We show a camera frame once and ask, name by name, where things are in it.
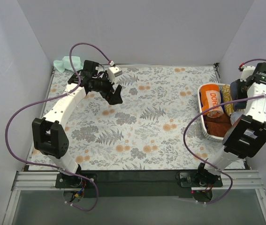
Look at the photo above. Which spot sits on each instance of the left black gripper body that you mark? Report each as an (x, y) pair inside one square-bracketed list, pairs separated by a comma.
[(109, 91)]

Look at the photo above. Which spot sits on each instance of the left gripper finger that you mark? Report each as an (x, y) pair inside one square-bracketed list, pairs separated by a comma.
[(117, 96), (110, 97)]

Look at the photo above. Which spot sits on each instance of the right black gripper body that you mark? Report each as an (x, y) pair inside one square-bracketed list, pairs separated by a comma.
[(239, 91)]

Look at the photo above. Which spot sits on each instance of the orange peach printed towel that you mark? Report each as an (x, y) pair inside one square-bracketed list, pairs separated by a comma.
[(210, 97)]

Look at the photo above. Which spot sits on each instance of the dark grey towel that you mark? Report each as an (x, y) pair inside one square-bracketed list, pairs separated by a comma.
[(236, 105)]

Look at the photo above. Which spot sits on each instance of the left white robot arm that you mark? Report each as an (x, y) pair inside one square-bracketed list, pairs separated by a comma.
[(49, 135)]

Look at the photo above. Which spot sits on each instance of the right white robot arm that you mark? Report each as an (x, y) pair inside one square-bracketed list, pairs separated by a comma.
[(237, 145)]

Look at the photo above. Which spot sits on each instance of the yellow patterned rolled towel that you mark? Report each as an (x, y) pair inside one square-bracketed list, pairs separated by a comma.
[(226, 97)]

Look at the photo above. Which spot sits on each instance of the light blue rolled towel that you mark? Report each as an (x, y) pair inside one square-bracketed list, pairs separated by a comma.
[(235, 116)]

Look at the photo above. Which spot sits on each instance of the brown rolled towel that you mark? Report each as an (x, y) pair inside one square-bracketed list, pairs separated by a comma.
[(217, 129), (222, 119)]

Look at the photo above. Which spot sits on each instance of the mint green towel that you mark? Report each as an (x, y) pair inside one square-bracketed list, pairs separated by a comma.
[(64, 64)]

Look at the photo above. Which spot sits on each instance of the floral table mat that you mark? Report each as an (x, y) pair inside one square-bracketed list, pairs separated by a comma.
[(155, 127)]

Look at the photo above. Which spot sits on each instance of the white plastic basket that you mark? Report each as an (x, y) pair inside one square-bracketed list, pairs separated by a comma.
[(210, 137)]

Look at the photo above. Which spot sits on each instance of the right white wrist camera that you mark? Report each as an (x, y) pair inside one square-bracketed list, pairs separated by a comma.
[(246, 71)]

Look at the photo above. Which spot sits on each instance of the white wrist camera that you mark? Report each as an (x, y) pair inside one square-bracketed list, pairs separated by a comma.
[(246, 71), (113, 72)]

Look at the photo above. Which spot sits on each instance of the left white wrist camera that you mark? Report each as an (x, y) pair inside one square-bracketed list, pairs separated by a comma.
[(113, 72)]

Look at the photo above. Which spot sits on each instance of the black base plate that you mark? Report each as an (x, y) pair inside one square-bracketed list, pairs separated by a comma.
[(131, 183)]

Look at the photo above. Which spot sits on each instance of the aluminium frame rail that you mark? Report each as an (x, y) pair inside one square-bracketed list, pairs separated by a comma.
[(242, 179)]

